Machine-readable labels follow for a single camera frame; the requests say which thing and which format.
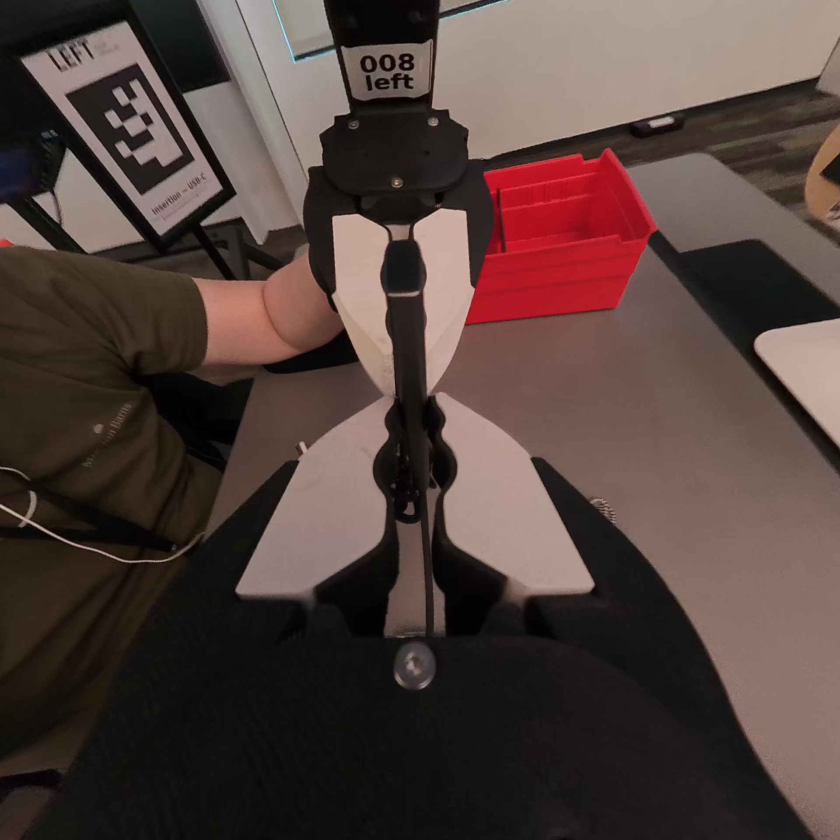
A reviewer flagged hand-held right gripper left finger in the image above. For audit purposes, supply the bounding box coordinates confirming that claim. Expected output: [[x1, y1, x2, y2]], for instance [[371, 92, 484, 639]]
[[235, 394, 401, 605]]

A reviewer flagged flat black floor device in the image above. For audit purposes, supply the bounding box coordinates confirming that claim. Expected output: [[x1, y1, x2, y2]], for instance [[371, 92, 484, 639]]
[[630, 112, 686, 139]]

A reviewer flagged white tablet stand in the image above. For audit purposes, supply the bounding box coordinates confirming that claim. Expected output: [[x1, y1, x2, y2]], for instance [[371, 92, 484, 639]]
[[753, 319, 840, 450]]

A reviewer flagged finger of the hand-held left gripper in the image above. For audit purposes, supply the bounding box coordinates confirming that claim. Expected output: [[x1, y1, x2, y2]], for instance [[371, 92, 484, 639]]
[[331, 212, 399, 396], [419, 211, 476, 396]]

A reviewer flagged red plastic bin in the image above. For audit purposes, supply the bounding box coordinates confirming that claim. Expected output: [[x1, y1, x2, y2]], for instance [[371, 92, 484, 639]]
[[462, 147, 658, 326]]

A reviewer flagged person's left forearm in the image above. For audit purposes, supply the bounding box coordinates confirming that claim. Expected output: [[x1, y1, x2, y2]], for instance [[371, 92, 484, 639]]
[[192, 252, 349, 366]]

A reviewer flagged thin white cable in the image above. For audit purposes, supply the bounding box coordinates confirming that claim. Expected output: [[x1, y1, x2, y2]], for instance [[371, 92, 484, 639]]
[[0, 466, 207, 564]]

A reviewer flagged large grid window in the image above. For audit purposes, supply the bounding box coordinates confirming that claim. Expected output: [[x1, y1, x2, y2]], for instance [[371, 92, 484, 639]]
[[272, 0, 500, 63]]

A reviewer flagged framed marker tag sign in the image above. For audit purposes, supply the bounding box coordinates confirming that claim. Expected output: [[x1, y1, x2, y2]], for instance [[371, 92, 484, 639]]
[[16, 0, 237, 253]]

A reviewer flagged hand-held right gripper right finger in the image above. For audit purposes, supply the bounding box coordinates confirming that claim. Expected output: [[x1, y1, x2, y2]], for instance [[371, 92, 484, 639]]
[[428, 392, 597, 609]]

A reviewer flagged black strapped cable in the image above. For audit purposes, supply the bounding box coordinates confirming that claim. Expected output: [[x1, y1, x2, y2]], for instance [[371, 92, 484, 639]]
[[379, 239, 439, 639]]

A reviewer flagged black lanyard strap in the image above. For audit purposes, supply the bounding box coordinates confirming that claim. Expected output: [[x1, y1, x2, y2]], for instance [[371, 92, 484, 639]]
[[0, 489, 198, 559]]

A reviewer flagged black stand with small screen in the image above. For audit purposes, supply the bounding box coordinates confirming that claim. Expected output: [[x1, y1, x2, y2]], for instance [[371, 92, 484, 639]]
[[0, 128, 86, 253]]

